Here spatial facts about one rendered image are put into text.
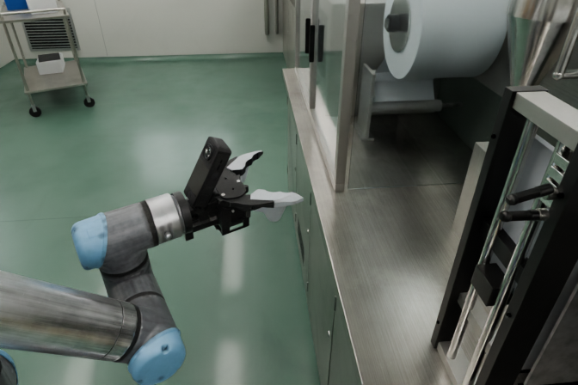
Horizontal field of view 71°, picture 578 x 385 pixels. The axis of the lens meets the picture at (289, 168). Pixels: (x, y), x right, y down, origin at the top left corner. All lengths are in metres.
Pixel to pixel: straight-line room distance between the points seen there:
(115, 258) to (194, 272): 1.66
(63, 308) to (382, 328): 0.62
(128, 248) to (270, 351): 1.38
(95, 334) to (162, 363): 0.10
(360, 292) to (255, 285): 1.27
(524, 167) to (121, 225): 0.57
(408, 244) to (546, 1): 0.62
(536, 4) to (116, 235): 0.81
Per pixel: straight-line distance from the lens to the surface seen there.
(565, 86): 1.27
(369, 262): 1.05
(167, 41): 5.83
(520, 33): 0.93
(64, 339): 0.56
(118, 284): 0.70
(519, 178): 0.63
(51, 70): 4.93
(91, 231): 0.65
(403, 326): 0.94
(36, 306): 0.54
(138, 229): 0.65
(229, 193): 0.68
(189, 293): 2.22
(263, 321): 2.06
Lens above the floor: 1.63
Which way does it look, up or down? 32 degrees down
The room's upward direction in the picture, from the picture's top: straight up
